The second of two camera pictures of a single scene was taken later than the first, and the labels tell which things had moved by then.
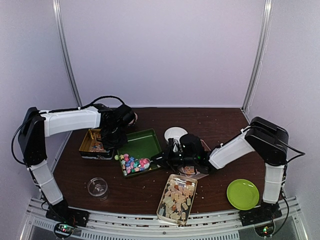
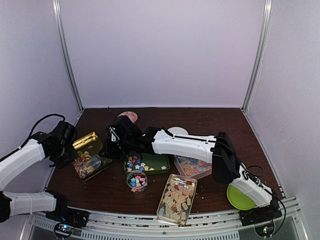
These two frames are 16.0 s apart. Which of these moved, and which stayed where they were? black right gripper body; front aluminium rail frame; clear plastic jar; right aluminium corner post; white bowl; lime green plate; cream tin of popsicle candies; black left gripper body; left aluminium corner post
Moved: black left gripper body; clear plastic jar; black right gripper body
Stayed: white bowl; front aluminium rail frame; right aluminium corner post; cream tin of popsicle candies; left aluminium corner post; lime green plate
